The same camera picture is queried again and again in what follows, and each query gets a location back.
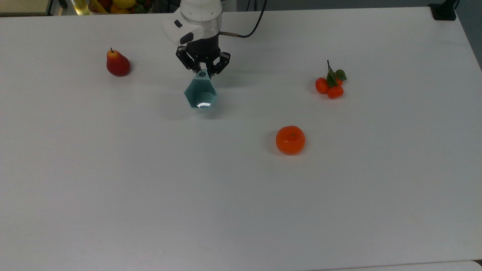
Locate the small tomatoes with leaves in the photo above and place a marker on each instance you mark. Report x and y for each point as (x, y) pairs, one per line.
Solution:
(322, 86)

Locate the yellow banana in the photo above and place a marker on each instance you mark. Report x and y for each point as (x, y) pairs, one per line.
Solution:
(97, 6)

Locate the yellow lemon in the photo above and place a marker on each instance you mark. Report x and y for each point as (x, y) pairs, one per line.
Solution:
(123, 3)

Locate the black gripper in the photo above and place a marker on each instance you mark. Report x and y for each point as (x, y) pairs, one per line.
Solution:
(203, 51)

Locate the clear glass bottle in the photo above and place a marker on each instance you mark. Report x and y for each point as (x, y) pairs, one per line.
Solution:
(80, 6)

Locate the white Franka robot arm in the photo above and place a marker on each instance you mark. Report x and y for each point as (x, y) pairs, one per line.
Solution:
(199, 11)

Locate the teal faceted mug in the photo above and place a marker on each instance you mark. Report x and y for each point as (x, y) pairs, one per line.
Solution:
(194, 94)

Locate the wooden box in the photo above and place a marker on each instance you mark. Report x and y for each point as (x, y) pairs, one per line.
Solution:
(24, 6)

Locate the orange mandarin fruit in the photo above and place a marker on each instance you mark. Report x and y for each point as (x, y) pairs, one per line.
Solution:
(290, 140)

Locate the black stand base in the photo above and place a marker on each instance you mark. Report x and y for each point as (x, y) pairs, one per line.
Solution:
(444, 13)

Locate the red yellow pear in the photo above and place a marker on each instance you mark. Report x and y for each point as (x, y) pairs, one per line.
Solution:
(118, 64)

